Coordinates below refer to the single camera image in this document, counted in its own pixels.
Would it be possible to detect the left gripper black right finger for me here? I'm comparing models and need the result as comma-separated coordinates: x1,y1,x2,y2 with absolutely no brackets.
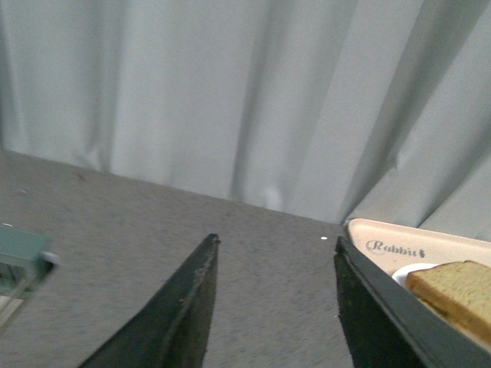
334,237,490,367

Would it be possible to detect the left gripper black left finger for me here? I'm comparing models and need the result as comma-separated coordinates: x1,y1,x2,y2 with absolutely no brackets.
81,234,220,367

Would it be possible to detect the white round plate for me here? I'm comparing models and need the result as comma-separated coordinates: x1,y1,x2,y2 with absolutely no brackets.
392,263,437,288

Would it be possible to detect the bread slice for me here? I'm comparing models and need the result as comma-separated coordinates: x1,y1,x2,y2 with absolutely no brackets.
405,261,490,343

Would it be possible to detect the beige rabbit tray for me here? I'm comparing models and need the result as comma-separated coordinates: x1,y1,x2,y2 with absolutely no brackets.
348,218,490,275

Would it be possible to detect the green table fixture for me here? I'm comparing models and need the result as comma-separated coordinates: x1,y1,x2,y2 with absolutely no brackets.
1,224,61,333

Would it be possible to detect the grey-white curtain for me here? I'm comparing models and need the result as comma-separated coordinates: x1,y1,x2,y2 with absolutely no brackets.
1,1,490,240

